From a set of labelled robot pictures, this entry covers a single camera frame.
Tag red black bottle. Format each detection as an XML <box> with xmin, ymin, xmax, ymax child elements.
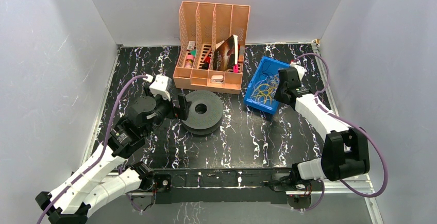
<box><xmin>200</xmin><ymin>56</ymin><xmax>211</xmax><ymax>70</ymax></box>

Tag yellow wire bundle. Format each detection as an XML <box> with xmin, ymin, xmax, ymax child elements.
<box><xmin>251</xmin><ymin>74</ymin><xmax>280</xmax><ymax>107</ymax></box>

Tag blue plastic bin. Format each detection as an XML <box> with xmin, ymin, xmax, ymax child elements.
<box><xmin>244</xmin><ymin>57</ymin><xmax>289</xmax><ymax>114</ymax></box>

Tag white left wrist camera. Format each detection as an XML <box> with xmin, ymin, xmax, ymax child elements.
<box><xmin>149</xmin><ymin>75</ymin><xmax>172</xmax><ymax>101</ymax></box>

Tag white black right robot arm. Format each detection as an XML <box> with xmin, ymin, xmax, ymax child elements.
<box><xmin>274</xmin><ymin>67</ymin><xmax>370</xmax><ymax>190</ymax></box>

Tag white pink stapler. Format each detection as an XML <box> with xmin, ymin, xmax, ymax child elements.
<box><xmin>210</xmin><ymin>75</ymin><xmax>224</xmax><ymax>84</ymax></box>

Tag grey filament spool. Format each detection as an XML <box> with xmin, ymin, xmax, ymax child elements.
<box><xmin>182</xmin><ymin>90</ymin><xmax>224</xmax><ymax>136</ymax></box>

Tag dark book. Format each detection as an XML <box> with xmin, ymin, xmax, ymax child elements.
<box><xmin>212</xmin><ymin>35</ymin><xmax>239</xmax><ymax>72</ymax></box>

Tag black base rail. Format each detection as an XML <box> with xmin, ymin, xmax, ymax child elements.
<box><xmin>154</xmin><ymin>168</ymin><xmax>322</xmax><ymax>208</ymax></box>

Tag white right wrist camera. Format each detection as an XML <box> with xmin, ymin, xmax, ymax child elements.
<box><xmin>290</xmin><ymin>62</ymin><xmax>307</xmax><ymax>81</ymax></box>

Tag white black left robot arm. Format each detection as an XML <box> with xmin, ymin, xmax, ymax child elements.
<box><xmin>36</xmin><ymin>94</ymin><xmax>191</xmax><ymax>223</ymax></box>

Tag pink sticker roll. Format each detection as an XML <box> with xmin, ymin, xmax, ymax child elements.
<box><xmin>184</xmin><ymin>54</ymin><xmax>194</xmax><ymax>68</ymax></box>

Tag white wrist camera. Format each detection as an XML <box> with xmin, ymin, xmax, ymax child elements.
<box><xmin>149</xmin><ymin>75</ymin><xmax>172</xmax><ymax>101</ymax></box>
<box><xmin>290</xmin><ymin>62</ymin><xmax>307</xmax><ymax>81</ymax></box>

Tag pink marker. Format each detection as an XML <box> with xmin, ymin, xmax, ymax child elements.
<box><xmin>233</xmin><ymin>64</ymin><xmax>239</xmax><ymax>73</ymax></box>

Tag pink desk organizer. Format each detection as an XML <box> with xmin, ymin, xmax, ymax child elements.
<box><xmin>173</xmin><ymin>1</ymin><xmax>250</xmax><ymax>94</ymax></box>

